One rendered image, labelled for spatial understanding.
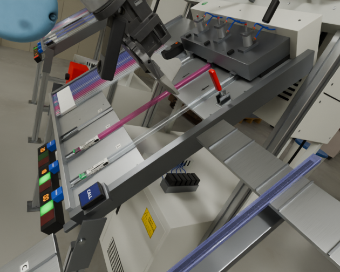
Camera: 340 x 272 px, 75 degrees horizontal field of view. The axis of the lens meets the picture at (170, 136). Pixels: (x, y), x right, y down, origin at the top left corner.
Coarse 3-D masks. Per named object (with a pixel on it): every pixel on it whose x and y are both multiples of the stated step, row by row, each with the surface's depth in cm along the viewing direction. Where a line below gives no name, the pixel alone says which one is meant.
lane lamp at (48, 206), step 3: (51, 201) 56; (45, 204) 56; (48, 204) 56; (51, 204) 56; (42, 207) 56; (45, 207) 56; (48, 207) 55; (51, 207) 55; (42, 210) 55; (45, 210) 55; (48, 210) 54; (42, 213) 55
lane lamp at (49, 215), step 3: (51, 210) 54; (48, 213) 54; (51, 213) 53; (42, 216) 54; (45, 216) 53; (48, 216) 53; (51, 216) 53; (54, 216) 53; (42, 219) 53; (45, 219) 53; (48, 219) 53; (51, 219) 52; (42, 222) 53; (45, 222) 52; (42, 225) 52
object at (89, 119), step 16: (96, 96) 83; (80, 112) 79; (96, 112) 76; (112, 112) 72; (64, 128) 76; (80, 128) 72; (96, 128) 69; (64, 144) 70; (80, 144) 66; (96, 144) 64; (112, 144) 61; (80, 160) 61; (96, 160) 59; (128, 160) 55; (96, 176) 55; (112, 176) 53; (80, 192) 53
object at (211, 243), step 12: (312, 156) 34; (300, 168) 33; (288, 180) 32; (264, 192) 32; (276, 192) 31; (252, 204) 31; (264, 204) 30; (240, 216) 30; (252, 216) 30; (228, 228) 29; (240, 228) 30; (216, 240) 29; (192, 252) 29; (204, 252) 28; (180, 264) 28; (192, 264) 28
